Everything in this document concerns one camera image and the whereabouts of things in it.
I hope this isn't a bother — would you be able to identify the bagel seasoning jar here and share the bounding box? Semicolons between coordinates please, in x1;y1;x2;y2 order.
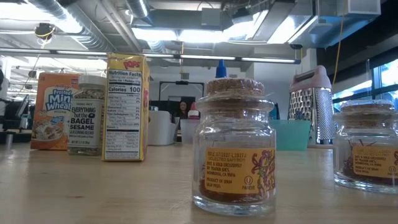
67;74;107;156

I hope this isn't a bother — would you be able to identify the cork-lid saffron jar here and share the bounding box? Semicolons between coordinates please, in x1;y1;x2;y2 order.
191;77;277;217
331;99;398;195

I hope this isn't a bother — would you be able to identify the red cap colouring bottle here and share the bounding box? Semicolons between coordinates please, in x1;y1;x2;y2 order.
187;101;200;121

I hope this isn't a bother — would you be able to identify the black background frame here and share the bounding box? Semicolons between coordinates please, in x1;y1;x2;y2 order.
159;80;205;103

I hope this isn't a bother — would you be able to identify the teal plastic bin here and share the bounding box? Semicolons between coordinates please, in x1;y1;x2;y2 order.
273;119;312;152

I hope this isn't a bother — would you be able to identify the orange Mini-Wheats cereal box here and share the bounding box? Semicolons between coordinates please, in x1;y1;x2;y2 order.
30;72;82;151

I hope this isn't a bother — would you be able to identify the yellow Corn Pops box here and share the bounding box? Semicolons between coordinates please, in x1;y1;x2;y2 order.
101;52;150;162

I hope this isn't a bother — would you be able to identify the shallow clear plastic bin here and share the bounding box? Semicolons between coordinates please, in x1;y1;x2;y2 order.
179;119;200;146

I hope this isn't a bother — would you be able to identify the person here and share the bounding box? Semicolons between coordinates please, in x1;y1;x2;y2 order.
177;100;189;119

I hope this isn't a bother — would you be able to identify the black ceiling device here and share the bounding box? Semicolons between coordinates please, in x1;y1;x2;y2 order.
33;22;57;40

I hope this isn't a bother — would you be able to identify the ceiling light bar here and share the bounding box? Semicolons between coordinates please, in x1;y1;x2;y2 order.
0;48;302;65

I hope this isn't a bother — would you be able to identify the blue cap colouring bottle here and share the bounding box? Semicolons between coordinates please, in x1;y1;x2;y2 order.
215;59;228;79

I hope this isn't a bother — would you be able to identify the pink-handled box grater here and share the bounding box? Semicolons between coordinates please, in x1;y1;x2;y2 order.
287;64;336;147

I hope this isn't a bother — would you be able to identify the window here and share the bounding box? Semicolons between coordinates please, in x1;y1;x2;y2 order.
329;57;398;110

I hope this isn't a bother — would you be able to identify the deep clear plastic bin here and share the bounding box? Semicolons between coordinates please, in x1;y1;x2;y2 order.
147;110;180;146

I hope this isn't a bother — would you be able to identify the grey ceiling air unit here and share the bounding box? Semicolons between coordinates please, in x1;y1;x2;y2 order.
287;0;382;49

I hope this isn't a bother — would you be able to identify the silver ventilation duct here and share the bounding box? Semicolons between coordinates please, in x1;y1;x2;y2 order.
27;0;114;53

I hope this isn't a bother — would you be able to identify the yellow hanging cable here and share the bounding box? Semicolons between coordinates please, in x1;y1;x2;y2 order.
331;0;348;86

